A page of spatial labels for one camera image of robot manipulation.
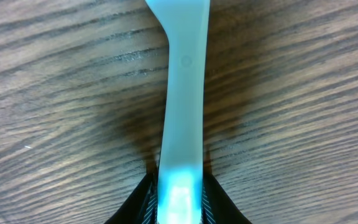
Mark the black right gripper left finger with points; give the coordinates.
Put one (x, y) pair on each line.
(141, 206)

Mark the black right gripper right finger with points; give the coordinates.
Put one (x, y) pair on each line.
(216, 206)

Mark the light blue plastic knife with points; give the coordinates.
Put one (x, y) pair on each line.
(180, 175)

